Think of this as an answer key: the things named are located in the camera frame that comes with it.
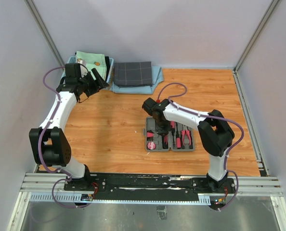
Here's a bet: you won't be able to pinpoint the mint patterned cloth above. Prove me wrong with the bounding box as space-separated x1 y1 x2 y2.
76 51 106 80

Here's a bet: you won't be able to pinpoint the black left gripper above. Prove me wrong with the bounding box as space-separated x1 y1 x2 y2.
78 68 109 97

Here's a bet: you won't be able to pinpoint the pink hex key set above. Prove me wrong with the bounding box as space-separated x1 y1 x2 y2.
146 130 154 141

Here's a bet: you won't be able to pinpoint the light blue folded cloth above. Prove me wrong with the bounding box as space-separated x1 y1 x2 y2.
110 66 164 95

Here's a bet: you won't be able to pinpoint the grey plastic tool case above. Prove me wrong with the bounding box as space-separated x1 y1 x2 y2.
143 117 195 152

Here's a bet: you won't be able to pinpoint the blue plastic basket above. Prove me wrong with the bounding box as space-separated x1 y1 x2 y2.
67 56 114 90

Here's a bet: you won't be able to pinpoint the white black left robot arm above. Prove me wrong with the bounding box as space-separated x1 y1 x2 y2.
29 63 109 191

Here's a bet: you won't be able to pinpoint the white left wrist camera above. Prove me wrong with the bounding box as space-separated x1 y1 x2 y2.
77 58 86 67

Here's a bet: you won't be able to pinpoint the black cloth in basket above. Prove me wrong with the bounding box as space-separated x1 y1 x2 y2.
105 56 110 81

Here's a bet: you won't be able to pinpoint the aluminium frame rail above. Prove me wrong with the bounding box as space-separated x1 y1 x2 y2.
20 173 283 196

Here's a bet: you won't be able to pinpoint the pink utility knife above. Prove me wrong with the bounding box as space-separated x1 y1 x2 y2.
161 133 168 149

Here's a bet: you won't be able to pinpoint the dark grey checked cloth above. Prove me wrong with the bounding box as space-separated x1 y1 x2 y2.
113 62 153 87

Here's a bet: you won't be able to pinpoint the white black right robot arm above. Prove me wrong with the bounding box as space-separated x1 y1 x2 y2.
142 98 235 193

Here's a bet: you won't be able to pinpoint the pink black pliers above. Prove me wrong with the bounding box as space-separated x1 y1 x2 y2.
181 125 193 149

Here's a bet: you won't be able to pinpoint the blue slotted cable duct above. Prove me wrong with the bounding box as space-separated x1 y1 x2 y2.
29 192 211 205

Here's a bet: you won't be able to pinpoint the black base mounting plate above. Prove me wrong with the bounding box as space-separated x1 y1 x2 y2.
64 173 236 202

